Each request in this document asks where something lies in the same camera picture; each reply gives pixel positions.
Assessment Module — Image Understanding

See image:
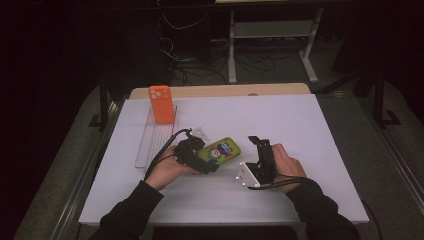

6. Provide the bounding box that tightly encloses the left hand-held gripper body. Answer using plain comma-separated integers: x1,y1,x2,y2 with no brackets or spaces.
173,126,210,174

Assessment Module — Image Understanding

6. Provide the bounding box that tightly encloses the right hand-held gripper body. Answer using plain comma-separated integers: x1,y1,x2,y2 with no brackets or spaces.
235,155,278,189

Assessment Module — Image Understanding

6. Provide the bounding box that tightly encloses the green cartoon print phone case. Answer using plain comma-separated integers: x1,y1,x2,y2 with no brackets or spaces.
197,136,242,166

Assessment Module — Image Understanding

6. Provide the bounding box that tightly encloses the clear plastic tray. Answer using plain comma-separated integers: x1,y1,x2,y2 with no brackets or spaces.
134,104,179,169

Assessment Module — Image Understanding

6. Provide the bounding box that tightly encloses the orange phone case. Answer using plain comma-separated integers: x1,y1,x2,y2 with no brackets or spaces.
148,85,176,125

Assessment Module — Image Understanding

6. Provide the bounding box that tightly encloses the person's left hand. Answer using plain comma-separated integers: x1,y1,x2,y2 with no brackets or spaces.
144,146,198,192

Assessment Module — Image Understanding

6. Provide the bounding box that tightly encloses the person's right hand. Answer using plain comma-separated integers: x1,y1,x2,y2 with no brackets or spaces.
270,143,307,194

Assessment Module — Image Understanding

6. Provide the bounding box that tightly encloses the light wooden table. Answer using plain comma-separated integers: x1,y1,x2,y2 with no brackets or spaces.
128,82,312,100

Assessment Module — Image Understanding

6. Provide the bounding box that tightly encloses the black metal stand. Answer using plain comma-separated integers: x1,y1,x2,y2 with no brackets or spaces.
372,63,402,129
88,76,118,131

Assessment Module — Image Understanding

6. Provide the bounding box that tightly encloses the right hand-held gripper cable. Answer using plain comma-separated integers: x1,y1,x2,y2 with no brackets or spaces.
248,173,384,240

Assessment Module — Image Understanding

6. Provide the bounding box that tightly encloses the hand-held gripper cable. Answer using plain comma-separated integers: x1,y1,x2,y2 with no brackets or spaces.
143,128,193,179
248,173,384,240

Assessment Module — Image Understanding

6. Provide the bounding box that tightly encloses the left hand-held gripper cable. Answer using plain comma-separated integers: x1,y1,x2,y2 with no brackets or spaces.
143,128,193,179

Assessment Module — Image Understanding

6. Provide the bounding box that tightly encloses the tangle of floor cables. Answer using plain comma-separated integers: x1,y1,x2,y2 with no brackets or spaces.
159,36,294,87

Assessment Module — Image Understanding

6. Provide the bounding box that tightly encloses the white metal table frame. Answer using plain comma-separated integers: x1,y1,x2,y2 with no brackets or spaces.
227,7,325,84

